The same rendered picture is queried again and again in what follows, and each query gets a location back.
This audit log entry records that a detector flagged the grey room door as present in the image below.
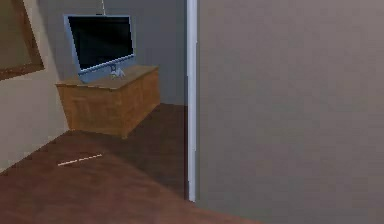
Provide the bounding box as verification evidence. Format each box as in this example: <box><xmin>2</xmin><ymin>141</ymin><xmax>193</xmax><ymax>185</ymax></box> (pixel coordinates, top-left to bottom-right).
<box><xmin>186</xmin><ymin>0</ymin><xmax>384</xmax><ymax>224</ymax></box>

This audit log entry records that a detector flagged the brown framed wall picture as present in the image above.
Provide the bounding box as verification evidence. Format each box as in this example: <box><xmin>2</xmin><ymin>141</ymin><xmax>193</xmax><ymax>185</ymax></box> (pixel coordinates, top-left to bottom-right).
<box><xmin>0</xmin><ymin>0</ymin><xmax>46</xmax><ymax>81</ymax></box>

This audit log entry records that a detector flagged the silver framed television set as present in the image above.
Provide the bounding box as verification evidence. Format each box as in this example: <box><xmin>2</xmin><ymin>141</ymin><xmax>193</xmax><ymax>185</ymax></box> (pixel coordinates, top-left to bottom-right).
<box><xmin>63</xmin><ymin>13</ymin><xmax>137</xmax><ymax>84</ymax></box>

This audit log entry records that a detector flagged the small white figurine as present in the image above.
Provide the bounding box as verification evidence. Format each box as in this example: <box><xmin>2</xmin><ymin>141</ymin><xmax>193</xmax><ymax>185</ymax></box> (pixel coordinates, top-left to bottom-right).
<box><xmin>110</xmin><ymin>68</ymin><xmax>127</xmax><ymax>80</ymax></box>

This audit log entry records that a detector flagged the brown wooden cabinet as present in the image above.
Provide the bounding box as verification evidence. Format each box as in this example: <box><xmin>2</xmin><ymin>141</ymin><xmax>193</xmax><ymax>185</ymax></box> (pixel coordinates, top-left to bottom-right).
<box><xmin>55</xmin><ymin>65</ymin><xmax>161</xmax><ymax>140</ymax></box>

